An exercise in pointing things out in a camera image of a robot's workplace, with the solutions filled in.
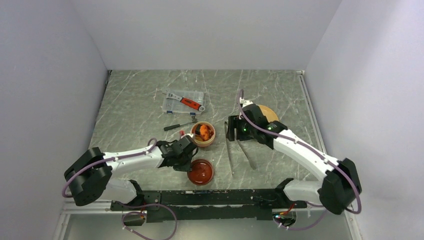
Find shiny metal tongs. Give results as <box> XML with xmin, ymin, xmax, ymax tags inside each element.
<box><xmin>224</xmin><ymin>121</ymin><xmax>258</xmax><ymax>178</ymax></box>

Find red round lunch box lid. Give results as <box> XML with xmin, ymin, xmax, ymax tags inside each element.
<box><xmin>187</xmin><ymin>159</ymin><xmax>215</xmax><ymax>186</ymax></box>

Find black sushi roll piece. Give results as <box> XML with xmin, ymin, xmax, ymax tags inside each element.
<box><xmin>194</xmin><ymin>124</ymin><xmax>202</xmax><ymax>136</ymax></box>

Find orange red food piece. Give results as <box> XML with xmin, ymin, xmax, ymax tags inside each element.
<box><xmin>200</xmin><ymin>124</ymin><xmax>214</xmax><ymax>142</ymax></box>

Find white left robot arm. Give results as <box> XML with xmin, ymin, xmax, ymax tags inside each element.
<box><xmin>61</xmin><ymin>133</ymin><xmax>199</xmax><ymax>210</ymax></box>

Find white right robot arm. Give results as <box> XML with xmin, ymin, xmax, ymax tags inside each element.
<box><xmin>226</xmin><ymin>101</ymin><xmax>362</xmax><ymax>215</ymax></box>

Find round pink lunch box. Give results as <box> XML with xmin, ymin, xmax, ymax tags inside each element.
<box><xmin>190</xmin><ymin>121</ymin><xmax>216</xmax><ymax>148</ymax></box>

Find clear plastic screw box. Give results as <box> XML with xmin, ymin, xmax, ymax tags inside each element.
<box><xmin>162</xmin><ymin>88</ymin><xmax>206</xmax><ymax>115</ymax></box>

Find tan round plate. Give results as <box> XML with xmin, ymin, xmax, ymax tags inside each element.
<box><xmin>257</xmin><ymin>104</ymin><xmax>279</xmax><ymax>122</ymax></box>

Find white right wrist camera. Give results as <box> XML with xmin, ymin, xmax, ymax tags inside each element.
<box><xmin>239</xmin><ymin>97</ymin><xmax>253</xmax><ymax>108</ymax></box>

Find red handled adjustable wrench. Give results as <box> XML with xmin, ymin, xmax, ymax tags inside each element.
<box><xmin>162</xmin><ymin>89</ymin><xmax>206</xmax><ymax>112</ymax></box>

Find small black handled hammer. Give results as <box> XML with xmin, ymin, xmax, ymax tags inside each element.
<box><xmin>163</xmin><ymin>113</ymin><xmax>198</xmax><ymax>132</ymax></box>

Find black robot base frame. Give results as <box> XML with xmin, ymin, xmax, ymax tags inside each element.
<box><xmin>110</xmin><ymin>188</ymin><xmax>307</xmax><ymax>223</ymax></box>

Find aluminium rail on right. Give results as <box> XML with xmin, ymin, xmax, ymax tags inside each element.
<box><xmin>295</xmin><ymin>70</ymin><xmax>327</xmax><ymax>154</ymax></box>

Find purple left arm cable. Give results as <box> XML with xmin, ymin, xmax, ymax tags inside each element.
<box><xmin>61</xmin><ymin>137</ymin><xmax>178</xmax><ymax>240</ymax></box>

